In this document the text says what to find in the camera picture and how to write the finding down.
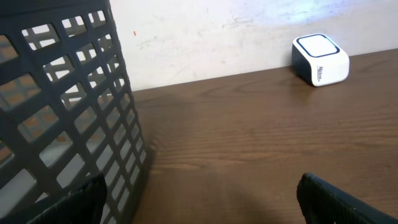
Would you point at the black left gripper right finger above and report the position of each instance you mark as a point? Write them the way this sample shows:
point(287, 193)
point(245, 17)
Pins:
point(321, 202)

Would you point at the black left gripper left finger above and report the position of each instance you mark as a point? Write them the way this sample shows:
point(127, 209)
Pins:
point(84, 205)

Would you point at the white barcode scanner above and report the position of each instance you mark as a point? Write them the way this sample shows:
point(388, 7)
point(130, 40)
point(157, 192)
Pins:
point(318, 61)

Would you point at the grey plastic shopping basket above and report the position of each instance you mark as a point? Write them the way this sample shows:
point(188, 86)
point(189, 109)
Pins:
point(67, 109)

